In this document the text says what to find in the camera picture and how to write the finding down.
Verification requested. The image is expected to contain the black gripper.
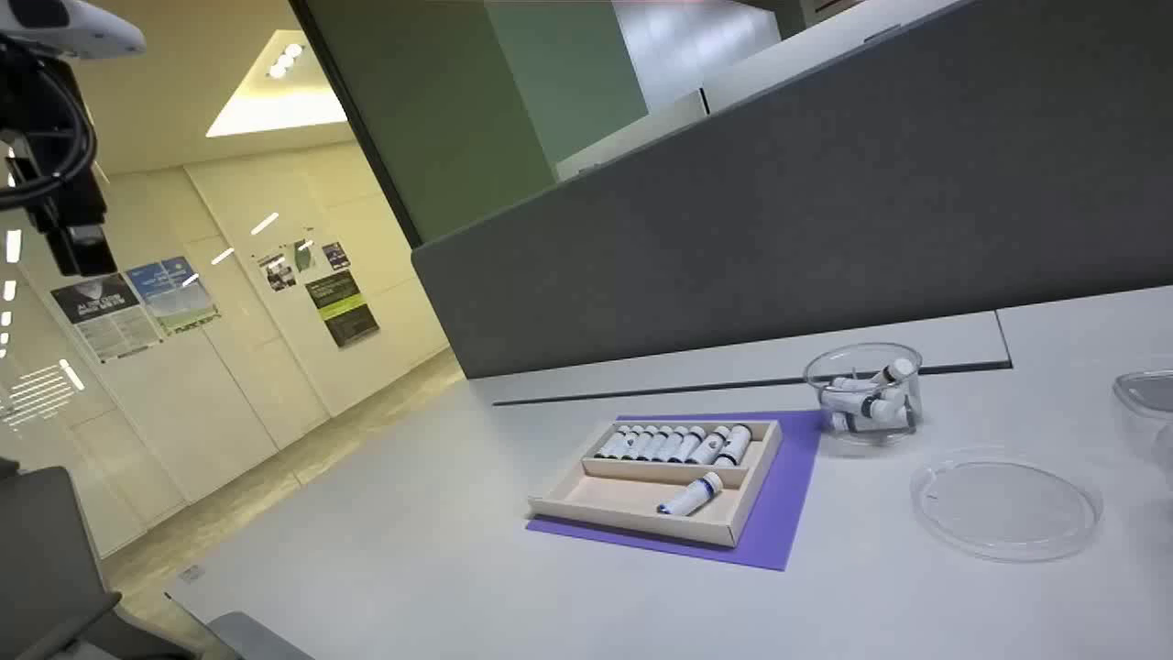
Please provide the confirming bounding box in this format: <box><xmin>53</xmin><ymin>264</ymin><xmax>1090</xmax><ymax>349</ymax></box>
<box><xmin>27</xmin><ymin>156</ymin><xmax>120</xmax><ymax>278</ymax></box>

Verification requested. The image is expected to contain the white bottle with blue band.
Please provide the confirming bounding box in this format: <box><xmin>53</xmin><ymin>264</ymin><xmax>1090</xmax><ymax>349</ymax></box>
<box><xmin>652</xmin><ymin>469</ymin><xmax>729</xmax><ymax>521</ymax></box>

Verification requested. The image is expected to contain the wooden two-compartment tray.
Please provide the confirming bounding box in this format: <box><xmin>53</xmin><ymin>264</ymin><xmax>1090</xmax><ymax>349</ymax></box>
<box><xmin>530</xmin><ymin>415</ymin><xmax>786</xmax><ymax>552</ymax></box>

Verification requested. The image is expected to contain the large white bottle black cap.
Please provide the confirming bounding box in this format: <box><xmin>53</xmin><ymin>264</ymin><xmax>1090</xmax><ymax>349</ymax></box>
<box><xmin>690</xmin><ymin>423</ymin><xmax>734</xmax><ymax>469</ymax></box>
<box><xmin>714</xmin><ymin>423</ymin><xmax>757</xmax><ymax>469</ymax></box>

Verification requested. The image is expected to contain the white bottle in bowl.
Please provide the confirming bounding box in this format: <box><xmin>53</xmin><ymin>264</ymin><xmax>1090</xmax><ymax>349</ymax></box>
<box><xmin>881</xmin><ymin>356</ymin><xmax>919</xmax><ymax>415</ymax></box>
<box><xmin>853</xmin><ymin>398</ymin><xmax>917</xmax><ymax>437</ymax></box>
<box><xmin>822</xmin><ymin>377</ymin><xmax>878</xmax><ymax>423</ymax></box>

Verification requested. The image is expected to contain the dark photo poster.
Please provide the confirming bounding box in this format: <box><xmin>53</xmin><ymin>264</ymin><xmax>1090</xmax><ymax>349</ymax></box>
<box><xmin>47</xmin><ymin>273</ymin><xmax>145</xmax><ymax>327</ymax></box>

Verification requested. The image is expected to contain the blue sky poster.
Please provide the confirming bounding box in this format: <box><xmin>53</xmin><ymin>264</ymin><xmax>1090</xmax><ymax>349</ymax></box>
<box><xmin>120</xmin><ymin>253</ymin><xmax>225</xmax><ymax>340</ymax></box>

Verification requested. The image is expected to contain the small dark photo print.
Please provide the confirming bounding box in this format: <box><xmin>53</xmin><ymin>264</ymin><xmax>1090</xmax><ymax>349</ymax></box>
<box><xmin>258</xmin><ymin>250</ymin><xmax>301</xmax><ymax>295</ymax></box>

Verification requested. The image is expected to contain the ceiling light panel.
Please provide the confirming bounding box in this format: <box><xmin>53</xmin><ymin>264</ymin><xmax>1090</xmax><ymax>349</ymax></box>
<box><xmin>202</xmin><ymin>27</ymin><xmax>351</xmax><ymax>142</ymax></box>

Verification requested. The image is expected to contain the black and green poster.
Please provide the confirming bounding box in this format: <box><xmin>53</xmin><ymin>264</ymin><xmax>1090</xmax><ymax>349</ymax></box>
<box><xmin>304</xmin><ymin>269</ymin><xmax>385</xmax><ymax>354</ymax></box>

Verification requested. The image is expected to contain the dark grey chair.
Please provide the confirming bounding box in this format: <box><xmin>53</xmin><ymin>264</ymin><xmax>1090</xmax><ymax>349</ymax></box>
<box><xmin>0</xmin><ymin>454</ymin><xmax>197</xmax><ymax>660</ymax></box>

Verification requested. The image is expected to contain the green pillar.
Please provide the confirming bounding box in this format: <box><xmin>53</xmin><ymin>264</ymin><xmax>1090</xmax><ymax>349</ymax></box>
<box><xmin>290</xmin><ymin>0</ymin><xmax>652</xmax><ymax>253</ymax></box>

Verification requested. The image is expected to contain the grey partition panel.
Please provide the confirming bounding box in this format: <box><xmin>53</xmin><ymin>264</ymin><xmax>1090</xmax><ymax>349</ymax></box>
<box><xmin>411</xmin><ymin>0</ymin><xmax>1173</xmax><ymax>383</ymax></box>

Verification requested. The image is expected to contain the purple mat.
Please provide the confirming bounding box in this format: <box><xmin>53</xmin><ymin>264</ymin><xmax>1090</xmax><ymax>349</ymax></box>
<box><xmin>523</xmin><ymin>407</ymin><xmax>828</xmax><ymax>577</ymax></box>

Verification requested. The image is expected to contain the clear glass bowl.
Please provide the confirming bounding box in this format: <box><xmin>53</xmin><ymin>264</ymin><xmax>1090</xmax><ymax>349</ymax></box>
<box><xmin>803</xmin><ymin>337</ymin><xmax>927</xmax><ymax>462</ymax></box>

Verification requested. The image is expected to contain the clear round plastic lid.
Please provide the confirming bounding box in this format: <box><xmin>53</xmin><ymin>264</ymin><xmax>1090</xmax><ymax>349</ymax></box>
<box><xmin>910</xmin><ymin>454</ymin><xmax>1106</xmax><ymax>565</ymax></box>

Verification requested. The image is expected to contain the clear glass container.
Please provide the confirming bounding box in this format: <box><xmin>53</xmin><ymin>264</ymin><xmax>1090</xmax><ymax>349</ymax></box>
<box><xmin>1112</xmin><ymin>371</ymin><xmax>1173</xmax><ymax>484</ymax></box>

